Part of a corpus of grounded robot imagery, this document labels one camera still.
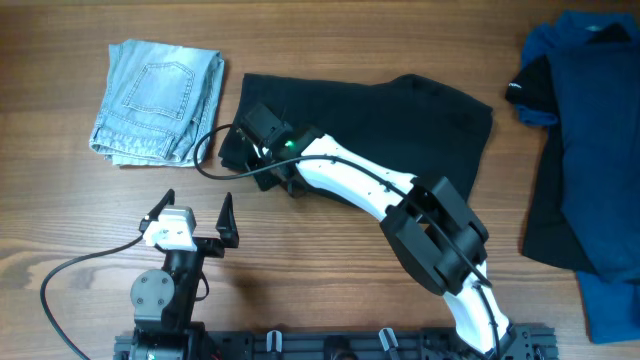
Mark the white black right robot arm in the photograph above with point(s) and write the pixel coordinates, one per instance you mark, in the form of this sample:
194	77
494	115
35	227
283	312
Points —
436	237

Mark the black shorts garment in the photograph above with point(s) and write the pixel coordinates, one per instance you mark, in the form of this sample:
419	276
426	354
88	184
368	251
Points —
410	124

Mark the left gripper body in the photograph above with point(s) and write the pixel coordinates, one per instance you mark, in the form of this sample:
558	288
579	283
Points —
203	247

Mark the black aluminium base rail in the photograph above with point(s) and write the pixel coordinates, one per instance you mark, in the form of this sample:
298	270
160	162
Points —
522	342

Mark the folded light blue jeans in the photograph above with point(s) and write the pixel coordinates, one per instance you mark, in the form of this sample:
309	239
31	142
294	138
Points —
159	103

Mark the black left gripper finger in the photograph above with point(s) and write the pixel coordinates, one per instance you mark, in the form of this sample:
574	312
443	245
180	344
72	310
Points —
226	224
167	199

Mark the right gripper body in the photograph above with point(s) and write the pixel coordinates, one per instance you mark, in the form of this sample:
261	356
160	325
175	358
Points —
266	178

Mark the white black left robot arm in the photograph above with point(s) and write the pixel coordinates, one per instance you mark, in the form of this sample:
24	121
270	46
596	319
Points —
164	298

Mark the dark blue polo shirt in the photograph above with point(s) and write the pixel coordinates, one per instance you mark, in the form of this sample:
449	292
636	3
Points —
596	89

